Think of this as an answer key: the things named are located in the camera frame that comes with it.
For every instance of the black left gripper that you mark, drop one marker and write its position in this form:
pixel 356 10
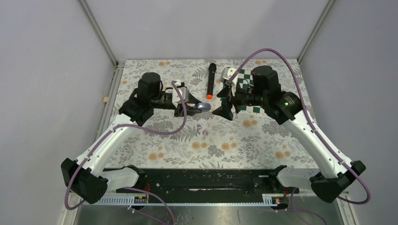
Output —
pixel 179 111

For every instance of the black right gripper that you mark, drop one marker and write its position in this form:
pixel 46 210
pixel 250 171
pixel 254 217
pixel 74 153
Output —
pixel 225 110

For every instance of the lavender earbuds case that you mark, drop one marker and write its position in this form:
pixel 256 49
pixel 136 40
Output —
pixel 203 107

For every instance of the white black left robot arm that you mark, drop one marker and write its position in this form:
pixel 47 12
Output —
pixel 86 175

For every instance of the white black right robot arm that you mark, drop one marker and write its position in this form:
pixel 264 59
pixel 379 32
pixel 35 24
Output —
pixel 335 171

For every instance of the green white chessboard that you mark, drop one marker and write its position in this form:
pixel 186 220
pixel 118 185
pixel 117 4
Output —
pixel 263 92

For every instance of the floral tablecloth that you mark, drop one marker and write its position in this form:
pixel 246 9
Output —
pixel 252 141

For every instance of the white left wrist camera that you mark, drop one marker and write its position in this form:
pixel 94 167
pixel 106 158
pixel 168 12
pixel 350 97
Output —
pixel 180 93

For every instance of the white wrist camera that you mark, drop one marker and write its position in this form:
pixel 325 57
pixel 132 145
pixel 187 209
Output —
pixel 180 93
pixel 226 74

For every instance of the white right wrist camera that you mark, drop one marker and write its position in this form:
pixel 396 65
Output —
pixel 226 74

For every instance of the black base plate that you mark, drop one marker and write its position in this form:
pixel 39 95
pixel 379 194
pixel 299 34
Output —
pixel 164 182

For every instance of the white slotted cable duct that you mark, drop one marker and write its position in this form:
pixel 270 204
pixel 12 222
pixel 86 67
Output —
pixel 194 199

